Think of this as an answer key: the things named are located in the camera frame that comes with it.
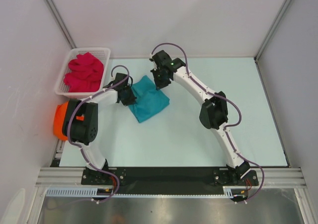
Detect teal t shirt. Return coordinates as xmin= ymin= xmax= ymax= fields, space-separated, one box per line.
xmin=128 ymin=75 xmax=170 ymax=123

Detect white plastic basket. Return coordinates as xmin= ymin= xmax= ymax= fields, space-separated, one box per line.
xmin=54 ymin=47 xmax=110 ymax=99

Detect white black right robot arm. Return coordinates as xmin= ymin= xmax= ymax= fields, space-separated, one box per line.
xmin=150 ymin=55 xmax=251 ymax=185

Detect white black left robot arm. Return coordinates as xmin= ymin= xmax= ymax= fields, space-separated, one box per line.
xmin=62 ymin=85 xmax=137 ymax=184

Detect magenta t shirt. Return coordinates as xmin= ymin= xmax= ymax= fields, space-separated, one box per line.
xmin=64 ymin=52 xmax=104 ymax=92

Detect orange t shirt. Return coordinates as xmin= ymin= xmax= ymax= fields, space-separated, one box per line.
xmin=53 ymin=101 xmax=69 ymax=141

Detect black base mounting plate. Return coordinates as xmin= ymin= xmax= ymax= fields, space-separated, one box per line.
xmin=81 ymin=167 xmax=259 ymax=195

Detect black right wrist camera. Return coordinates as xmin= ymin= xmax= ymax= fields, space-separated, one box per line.
xmin=149 ymin=50 xmax=172 ymax=68

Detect white slotted cable duct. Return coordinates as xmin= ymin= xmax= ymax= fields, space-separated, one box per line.
xmin=46 ymin=187 xmax=246 ymax=199

